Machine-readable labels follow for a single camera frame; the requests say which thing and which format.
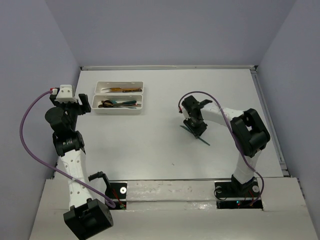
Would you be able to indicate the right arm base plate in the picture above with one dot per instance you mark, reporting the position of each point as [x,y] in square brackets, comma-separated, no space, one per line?
[228,199]

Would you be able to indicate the white rear utensil tray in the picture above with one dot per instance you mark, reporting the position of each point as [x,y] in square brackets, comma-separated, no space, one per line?
[102,87]

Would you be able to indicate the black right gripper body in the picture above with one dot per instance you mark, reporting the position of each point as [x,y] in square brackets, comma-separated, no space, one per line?
[197,126]

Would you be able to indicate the teal plastic knife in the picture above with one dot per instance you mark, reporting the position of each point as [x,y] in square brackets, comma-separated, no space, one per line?
[203,141]

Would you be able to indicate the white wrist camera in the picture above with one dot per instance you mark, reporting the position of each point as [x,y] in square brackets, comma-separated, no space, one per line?
[65,94]
[184,112]

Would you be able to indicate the teal plastic spoon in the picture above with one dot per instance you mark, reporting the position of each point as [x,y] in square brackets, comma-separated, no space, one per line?
[109,103]

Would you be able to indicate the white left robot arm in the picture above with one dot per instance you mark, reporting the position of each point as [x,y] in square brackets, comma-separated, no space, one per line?
[87,216]

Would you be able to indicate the white front utensil tray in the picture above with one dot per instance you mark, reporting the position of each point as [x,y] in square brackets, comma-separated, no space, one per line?
[120,110]

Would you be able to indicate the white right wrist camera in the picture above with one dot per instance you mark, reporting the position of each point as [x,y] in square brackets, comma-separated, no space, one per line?
[184,112]

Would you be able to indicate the black spoon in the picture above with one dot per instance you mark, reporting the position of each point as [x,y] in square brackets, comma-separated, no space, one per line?
[109,104]

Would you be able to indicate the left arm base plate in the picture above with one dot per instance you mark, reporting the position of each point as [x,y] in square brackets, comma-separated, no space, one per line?
[117,192]

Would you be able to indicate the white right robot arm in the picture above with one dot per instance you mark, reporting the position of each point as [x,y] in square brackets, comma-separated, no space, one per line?
[247,130]

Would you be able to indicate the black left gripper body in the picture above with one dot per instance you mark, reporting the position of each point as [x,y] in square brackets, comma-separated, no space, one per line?
[71,109]

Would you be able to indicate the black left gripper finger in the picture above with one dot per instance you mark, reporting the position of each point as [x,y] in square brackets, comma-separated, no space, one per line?
[52,98]
[85,106]

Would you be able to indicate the orange plastic knife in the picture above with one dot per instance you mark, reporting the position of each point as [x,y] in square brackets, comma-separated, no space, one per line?
[119,89]

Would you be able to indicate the white foam front panel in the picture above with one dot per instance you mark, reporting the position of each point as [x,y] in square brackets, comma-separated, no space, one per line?
[174,221]

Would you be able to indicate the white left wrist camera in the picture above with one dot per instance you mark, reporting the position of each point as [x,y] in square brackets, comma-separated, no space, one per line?
[65,94]

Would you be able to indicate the white utensil tray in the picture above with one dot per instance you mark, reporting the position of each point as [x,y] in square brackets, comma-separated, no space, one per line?
[102,87]
[120,110]

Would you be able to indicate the gold spoon teal handle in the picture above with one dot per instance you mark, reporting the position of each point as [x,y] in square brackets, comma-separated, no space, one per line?
[127,103]

